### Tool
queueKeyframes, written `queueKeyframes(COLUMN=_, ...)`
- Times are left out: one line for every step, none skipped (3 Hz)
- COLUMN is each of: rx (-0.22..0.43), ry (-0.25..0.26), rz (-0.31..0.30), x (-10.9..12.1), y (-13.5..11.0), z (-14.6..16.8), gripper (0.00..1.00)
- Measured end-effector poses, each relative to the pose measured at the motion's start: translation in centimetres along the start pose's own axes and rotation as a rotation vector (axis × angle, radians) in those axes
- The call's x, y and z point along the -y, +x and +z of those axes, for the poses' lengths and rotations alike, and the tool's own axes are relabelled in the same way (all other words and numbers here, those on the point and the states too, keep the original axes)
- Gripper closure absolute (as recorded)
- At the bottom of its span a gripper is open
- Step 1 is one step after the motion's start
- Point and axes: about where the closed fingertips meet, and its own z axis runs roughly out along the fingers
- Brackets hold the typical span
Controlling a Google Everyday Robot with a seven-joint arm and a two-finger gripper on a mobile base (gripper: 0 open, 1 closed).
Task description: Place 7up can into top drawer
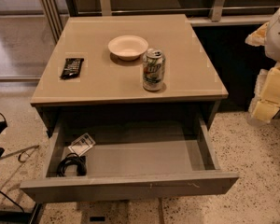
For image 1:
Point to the white paper bowl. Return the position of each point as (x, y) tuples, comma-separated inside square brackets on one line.
[(128, 47)]

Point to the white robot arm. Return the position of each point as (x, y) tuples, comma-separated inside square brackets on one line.
[(271, 48)]

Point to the open grey top drawer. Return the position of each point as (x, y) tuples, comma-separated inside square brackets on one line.
[(139, 160)]

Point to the metal hook on floor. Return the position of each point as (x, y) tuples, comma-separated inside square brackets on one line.
[(25, 152)]

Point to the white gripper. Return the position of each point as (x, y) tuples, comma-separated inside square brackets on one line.
[(278, 37)]

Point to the metal window railing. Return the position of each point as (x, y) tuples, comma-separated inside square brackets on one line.
[(200, 12)]

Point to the green 7up soda can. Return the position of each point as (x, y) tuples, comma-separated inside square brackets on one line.
[(153, 69)]

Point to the beige cabinet with tan top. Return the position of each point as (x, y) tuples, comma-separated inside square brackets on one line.
[(104, 78)]

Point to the black snack bar wrapper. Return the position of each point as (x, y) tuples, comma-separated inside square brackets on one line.
[(71, 68)]

